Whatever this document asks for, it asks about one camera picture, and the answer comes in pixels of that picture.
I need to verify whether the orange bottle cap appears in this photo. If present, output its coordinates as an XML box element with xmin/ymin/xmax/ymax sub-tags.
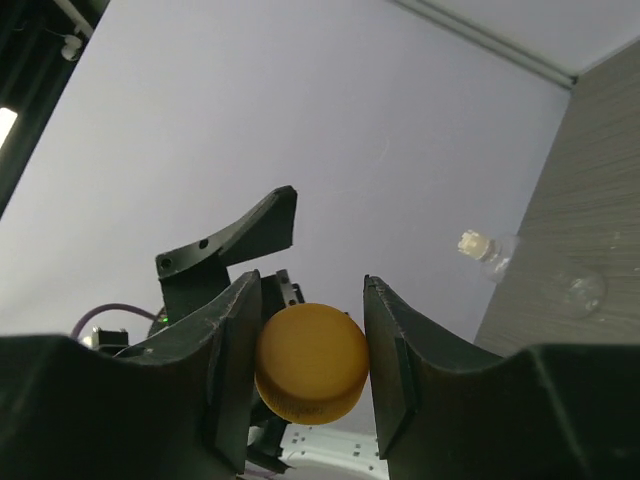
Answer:
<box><xmin>255</xmin><ymin>303</ymin><xmax>369</xmax><ymax>425</ymax></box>

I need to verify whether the white bottle cap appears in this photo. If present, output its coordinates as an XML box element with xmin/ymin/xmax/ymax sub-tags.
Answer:
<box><xmin>457</xmin><ymin>230</ymin><xmax>494</xmax><ymax>261</ymax></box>

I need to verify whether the clear bottle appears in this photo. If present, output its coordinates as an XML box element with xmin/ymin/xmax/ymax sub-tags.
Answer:
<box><xmin>470</xmin><ymin>234</ymin><xmax>606</xmax><ymax>318</ymax></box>

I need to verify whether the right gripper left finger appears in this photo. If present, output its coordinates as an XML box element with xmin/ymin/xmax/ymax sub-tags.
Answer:
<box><xmin>1</xmin><ymin>271</ymin><xmax>262</xmax><ymax>479</ymax></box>

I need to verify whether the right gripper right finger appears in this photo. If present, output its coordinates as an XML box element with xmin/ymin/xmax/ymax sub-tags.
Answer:
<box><xmin>363</xmin><ymin>276</ymin><xmax>639</xmax><ymax>479</ymax></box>

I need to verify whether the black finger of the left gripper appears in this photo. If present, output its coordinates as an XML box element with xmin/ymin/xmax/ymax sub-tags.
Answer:
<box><xmin>156</xmin><ymin>186</ymin><xmax>298</xmax><ymax>320</ymax></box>

